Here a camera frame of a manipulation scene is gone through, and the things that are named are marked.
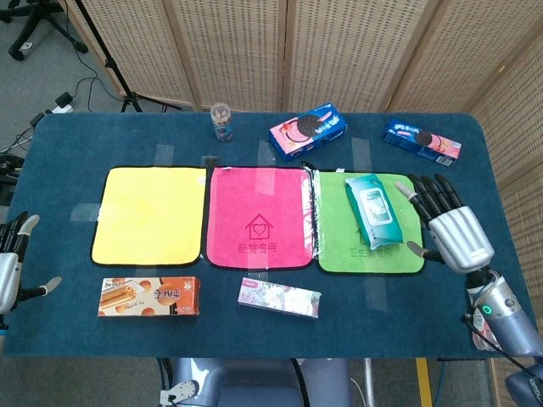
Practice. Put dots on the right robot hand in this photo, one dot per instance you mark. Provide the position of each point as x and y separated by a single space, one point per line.
456 231

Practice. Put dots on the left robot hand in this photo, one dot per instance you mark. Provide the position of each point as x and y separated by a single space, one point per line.
12 263

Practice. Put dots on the teal wet wipes pack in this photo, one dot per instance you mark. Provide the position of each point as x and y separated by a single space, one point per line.
373 210

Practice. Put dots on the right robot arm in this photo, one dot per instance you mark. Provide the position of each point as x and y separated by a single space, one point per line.
505 322

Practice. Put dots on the small oreo cookie box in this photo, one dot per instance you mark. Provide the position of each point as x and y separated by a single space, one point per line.
420 142

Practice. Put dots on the orange wafer roll box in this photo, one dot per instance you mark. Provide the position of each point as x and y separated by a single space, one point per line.
148 297

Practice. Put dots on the large oreo cookie box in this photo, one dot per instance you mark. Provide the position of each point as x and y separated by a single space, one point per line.
307 129

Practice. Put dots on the floral pink slim box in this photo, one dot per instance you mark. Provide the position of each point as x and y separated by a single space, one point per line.
280 297

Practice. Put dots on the green cloth mat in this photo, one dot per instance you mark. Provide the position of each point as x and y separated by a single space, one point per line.
339 237

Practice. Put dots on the blue table cover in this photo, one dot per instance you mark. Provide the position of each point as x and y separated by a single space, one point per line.
63 140

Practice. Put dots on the yellow cloth mat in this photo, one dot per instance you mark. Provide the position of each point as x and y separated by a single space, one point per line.
147 215

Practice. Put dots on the white power strip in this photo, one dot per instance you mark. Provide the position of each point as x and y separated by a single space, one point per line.
63 106

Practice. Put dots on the pink cloth mat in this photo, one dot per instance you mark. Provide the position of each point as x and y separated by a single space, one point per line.
259 218

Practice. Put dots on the wicker folding screen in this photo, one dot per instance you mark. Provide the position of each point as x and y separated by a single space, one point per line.
322 55

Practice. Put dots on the black tripod stand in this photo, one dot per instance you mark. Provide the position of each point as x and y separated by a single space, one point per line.
114 59

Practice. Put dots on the black office chair base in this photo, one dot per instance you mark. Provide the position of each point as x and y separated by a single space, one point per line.
38 25

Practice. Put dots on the robot torso base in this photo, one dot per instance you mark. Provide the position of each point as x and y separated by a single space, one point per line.
254 381

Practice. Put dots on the clear snack jar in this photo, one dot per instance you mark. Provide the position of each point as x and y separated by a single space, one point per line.
222 123

